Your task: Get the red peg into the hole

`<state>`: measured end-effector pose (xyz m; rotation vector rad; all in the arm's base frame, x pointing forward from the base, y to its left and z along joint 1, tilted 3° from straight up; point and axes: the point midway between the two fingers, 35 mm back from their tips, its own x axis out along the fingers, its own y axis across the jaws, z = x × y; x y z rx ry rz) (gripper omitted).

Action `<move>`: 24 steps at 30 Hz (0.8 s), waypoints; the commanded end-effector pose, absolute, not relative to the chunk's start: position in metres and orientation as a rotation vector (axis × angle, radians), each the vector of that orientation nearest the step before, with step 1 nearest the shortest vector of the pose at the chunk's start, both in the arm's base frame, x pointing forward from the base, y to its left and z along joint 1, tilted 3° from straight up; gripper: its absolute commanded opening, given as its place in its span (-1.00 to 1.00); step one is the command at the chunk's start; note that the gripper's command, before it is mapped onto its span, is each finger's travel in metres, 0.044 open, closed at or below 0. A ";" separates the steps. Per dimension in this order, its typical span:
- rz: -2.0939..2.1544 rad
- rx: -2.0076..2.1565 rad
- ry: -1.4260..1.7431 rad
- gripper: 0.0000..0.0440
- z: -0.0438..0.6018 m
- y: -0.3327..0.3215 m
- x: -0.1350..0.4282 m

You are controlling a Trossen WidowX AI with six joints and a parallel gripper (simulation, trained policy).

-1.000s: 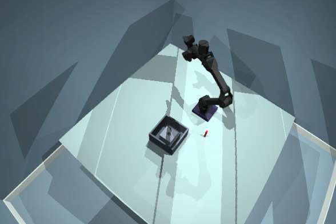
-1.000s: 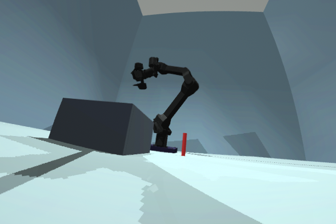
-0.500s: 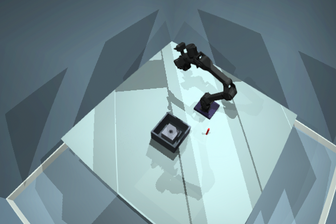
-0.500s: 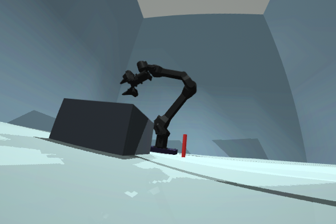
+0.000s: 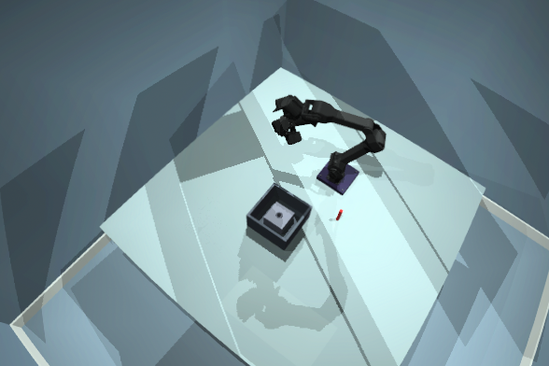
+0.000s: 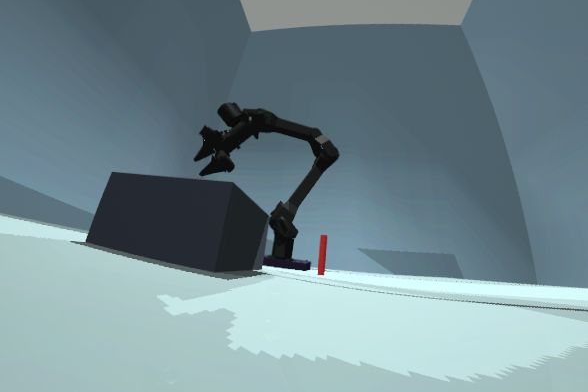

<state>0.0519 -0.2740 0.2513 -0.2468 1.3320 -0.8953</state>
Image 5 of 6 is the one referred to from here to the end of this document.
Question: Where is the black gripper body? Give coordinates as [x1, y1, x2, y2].
[275, 96, 302, 145]

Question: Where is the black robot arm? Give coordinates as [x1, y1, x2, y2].
[272, 95, 386, 185]

